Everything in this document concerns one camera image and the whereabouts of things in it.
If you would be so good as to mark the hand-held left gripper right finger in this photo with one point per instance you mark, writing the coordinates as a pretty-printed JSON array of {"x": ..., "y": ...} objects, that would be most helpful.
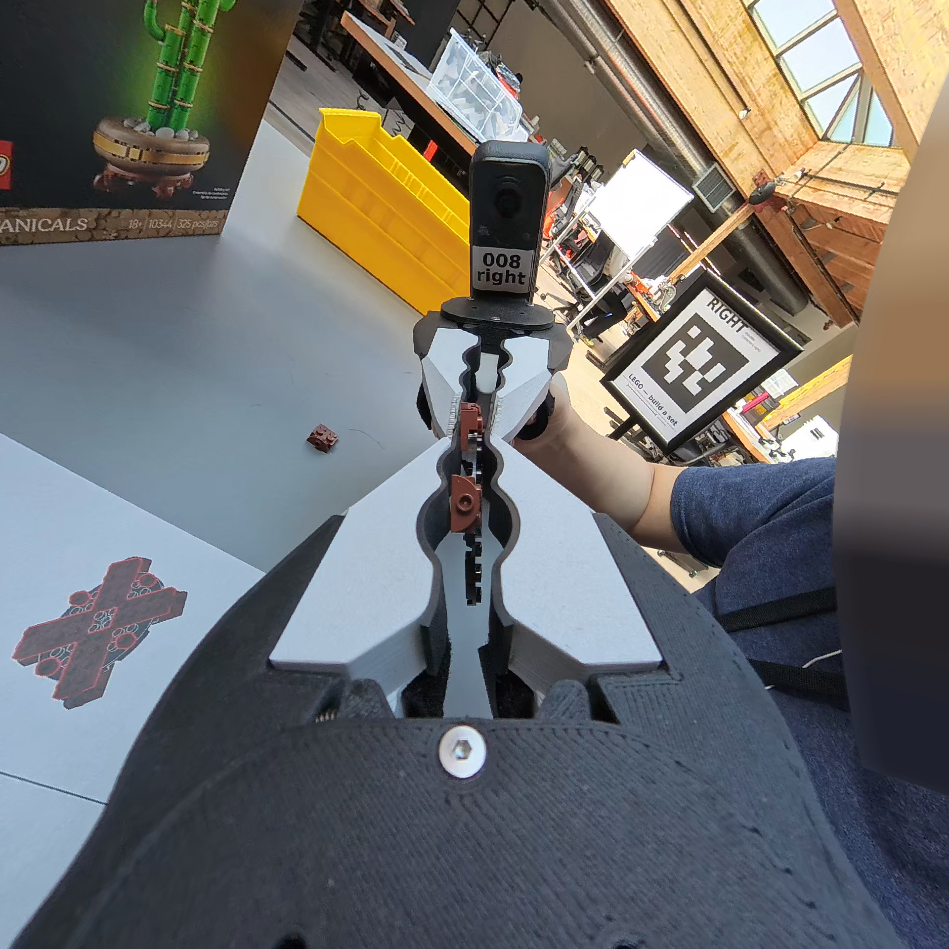
[{"x": 578, "y": 593}]

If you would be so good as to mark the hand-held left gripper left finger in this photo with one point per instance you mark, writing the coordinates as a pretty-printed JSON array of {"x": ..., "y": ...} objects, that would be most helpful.
[{"x": 348, "y": 593}]

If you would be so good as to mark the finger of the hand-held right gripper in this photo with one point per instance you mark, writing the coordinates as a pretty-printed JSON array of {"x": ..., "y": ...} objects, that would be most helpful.
[
  {"x": 443, "y": 378},
  {"x": 526, "y": 378}
]

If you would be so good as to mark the brown and black brick assembly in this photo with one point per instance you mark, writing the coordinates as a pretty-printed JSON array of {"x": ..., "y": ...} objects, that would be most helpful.
[{"x": 467, "y": 504}]

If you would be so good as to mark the person's right forearm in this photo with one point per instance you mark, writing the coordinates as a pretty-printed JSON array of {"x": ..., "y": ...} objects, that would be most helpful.
[{"x": 637, "y": 489}]

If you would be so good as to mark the grey desk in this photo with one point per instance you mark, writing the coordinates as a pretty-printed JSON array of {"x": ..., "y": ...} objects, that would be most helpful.
[{"x": 185, "y": 356}]

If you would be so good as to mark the person's right hand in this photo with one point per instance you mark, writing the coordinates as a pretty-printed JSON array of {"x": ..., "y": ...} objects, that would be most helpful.
[{"x": 565, "y": 415}]

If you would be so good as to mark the clear plastic box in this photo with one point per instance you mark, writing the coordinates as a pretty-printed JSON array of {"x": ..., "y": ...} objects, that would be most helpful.
[{"x": 474, "y": 81}]

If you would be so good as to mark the whiteboard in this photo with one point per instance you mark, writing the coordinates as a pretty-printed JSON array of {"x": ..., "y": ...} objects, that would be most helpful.
[{"x": 637, "y": 200}]

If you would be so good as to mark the small brown brick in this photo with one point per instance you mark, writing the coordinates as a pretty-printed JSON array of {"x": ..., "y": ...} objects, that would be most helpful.
[{"x": 322, "y": 437}]

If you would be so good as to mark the yellow plastic bin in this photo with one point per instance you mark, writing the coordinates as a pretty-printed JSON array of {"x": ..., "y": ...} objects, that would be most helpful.
[{"x": 371, "y": 200}]

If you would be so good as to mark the black framed marker sign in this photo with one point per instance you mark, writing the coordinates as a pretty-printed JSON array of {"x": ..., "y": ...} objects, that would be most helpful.
[{"x": 697, "y": 363}]

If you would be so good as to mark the person's blue shirt torso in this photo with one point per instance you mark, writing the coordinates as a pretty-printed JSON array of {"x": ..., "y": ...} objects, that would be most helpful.
[{"x": 756, "y": 519}]

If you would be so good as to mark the wood edged table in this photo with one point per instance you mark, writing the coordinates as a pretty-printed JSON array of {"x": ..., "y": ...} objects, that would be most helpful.
[{"x": 385, "y": 44}]

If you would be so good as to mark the instruction booklet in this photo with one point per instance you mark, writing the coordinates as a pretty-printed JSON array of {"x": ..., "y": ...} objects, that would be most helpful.
[{"x": 111, "y": 519}]

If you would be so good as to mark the skylight window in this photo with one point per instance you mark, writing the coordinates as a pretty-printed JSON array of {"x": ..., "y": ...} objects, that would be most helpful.
[{"x": 815, "y": 67}]

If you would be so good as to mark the black toy set box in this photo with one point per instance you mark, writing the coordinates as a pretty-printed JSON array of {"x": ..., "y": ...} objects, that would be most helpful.
[{"x": 74, "y": 111}]

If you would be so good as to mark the grey ventilation duct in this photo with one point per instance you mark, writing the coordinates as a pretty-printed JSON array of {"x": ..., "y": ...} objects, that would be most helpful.
[{"x": 630, "y": 74}]

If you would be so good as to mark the wall vent grille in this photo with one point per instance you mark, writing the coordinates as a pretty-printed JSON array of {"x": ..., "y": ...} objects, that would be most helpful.
[{"x": 715, "y": 189}]

